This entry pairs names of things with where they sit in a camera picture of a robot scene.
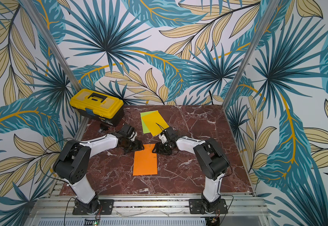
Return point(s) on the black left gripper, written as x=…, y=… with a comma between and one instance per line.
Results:
x=138, y=147

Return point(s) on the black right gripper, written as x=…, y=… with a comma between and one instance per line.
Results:
x=163, y=146

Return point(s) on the orange paper sheet stack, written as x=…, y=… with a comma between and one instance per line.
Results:
x=145, y=161

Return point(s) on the green paper sheet stack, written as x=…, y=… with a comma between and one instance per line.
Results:
x=144, y=127

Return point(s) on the yellow paper sheet stack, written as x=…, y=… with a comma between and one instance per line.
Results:
x=155, y=123

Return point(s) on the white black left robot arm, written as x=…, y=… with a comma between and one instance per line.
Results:
x=72, y=163

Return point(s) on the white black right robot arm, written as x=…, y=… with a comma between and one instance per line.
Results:
x=210, y=156

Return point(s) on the yellow black toolbox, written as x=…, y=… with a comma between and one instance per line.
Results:
x=98, y=106

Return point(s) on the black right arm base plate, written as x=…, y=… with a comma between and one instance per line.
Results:
x=202, y=206

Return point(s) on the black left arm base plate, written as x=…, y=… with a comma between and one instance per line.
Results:
x=95, y=207

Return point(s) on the aluminium front rail frame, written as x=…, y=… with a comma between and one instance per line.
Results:
x=152, y=210

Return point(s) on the aluminium corner post left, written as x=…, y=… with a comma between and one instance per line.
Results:
x=39, y=22

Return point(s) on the aluminium corner post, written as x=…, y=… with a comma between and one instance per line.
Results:
x=39, y=22
x=252, y=46

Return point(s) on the aluminium corner post right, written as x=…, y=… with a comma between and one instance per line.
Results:
x=252, y=46

